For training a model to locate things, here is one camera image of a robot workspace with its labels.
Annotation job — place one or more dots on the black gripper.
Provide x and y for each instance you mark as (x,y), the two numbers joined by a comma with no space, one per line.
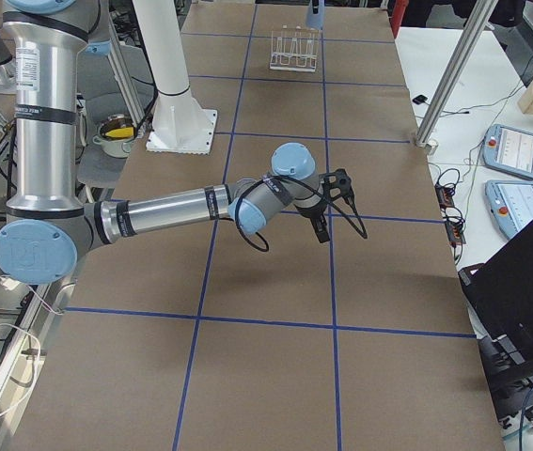
(314,217)

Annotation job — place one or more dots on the light blue plastic cup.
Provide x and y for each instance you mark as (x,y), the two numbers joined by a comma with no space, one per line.
(315,14)

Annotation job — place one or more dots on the small black puck device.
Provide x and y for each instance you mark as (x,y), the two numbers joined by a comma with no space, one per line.
(419,99)

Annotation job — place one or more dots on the near teach pendant tablet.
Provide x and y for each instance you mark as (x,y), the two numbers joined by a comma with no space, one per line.
(511,204)

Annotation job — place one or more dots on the teach pendant tablet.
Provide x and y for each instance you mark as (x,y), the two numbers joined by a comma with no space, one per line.
(511,204)
(509,150)

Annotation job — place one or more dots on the far teach pendant tablet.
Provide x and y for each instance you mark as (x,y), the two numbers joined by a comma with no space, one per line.
(509,150)

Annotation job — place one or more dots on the black laptop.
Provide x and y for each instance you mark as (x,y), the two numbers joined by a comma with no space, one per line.
(501,290)

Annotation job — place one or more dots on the pot with yellow corn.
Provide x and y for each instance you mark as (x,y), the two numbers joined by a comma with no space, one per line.
(115,136)

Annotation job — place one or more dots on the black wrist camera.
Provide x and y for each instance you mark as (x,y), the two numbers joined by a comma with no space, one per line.
(336,185)

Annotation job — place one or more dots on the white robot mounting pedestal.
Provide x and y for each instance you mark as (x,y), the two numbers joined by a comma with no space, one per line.
(179,124)

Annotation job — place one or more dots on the white wire cup holder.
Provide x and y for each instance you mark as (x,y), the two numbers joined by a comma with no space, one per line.
(294,49)

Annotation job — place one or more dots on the aluminium frame post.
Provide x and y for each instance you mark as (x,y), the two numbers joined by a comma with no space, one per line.
(475,24)

